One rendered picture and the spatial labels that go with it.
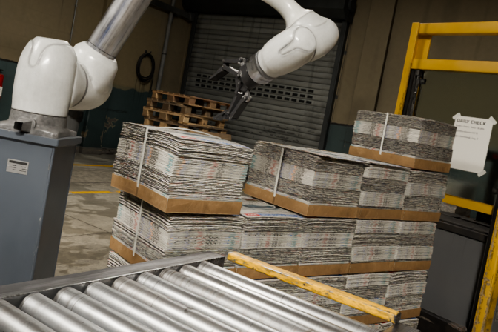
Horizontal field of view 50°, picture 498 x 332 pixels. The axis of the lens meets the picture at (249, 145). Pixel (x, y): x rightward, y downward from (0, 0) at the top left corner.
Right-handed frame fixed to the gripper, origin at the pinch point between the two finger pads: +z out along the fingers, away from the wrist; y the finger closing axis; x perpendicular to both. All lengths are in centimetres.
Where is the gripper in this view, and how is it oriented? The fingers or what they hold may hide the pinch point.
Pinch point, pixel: (216, 98)
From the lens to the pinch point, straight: 170.8
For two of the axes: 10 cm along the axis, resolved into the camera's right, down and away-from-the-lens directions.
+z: -6.1, 3.1, 7.3
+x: 7.8, 1.0, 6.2
